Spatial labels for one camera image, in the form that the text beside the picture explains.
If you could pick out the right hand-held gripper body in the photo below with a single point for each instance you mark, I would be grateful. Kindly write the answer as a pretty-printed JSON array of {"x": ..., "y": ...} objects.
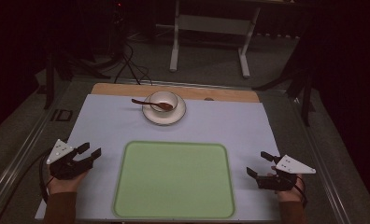
[{"x": 282, "y": 179}]

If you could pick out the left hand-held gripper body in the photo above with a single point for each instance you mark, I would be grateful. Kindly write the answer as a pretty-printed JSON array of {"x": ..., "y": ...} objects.
[{"x": 68, "y": 167}]

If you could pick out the person's left hand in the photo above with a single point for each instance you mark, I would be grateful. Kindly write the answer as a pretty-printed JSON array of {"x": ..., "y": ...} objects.
[{"x": 64, "y": 185}]

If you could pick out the person's right hand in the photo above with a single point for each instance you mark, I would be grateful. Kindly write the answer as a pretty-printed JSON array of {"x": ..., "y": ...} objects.
[{"x": 290, "y": 195}]

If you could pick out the white table mat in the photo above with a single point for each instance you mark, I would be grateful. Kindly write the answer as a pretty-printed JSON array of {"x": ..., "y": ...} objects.
[{"x": 105, "y": 124}]

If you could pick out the black floor socket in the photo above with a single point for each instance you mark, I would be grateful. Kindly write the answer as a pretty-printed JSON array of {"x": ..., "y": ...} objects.
[{"x": 61, "y": 115}]

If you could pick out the wooden table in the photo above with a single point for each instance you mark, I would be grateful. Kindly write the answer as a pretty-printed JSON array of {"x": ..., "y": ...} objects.
[{"x": 124, "y": 90}]

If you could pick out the black tripod stand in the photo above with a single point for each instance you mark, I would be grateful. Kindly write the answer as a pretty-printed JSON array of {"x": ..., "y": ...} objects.
[
  {"x": 50, "y": 81},
  {"x": 306, "y": 96}
]

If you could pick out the white plate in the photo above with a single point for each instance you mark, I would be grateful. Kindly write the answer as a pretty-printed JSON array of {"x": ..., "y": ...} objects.
[{"x": 164, "y": 117}]

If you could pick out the brown wooden spoon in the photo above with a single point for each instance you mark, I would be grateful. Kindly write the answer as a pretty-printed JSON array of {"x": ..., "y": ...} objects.
[{"x": 156, "y": 104}]

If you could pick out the green tray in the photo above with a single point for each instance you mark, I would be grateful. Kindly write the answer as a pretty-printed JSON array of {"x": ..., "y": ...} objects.
[{"x": 173, "y": 180}]

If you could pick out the white bowl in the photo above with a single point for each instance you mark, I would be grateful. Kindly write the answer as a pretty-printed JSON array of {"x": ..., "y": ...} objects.
[{"x": 163, "y": 100}]

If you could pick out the white metal stand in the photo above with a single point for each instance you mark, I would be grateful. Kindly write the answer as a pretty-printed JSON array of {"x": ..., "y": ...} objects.
[{"x": 217, "y": 24}]

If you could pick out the metal frame rail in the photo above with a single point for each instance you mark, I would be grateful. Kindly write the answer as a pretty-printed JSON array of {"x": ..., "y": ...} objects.
[
  {"x": 15, "y": 169},
  {"x": 323, "y": 174}
]

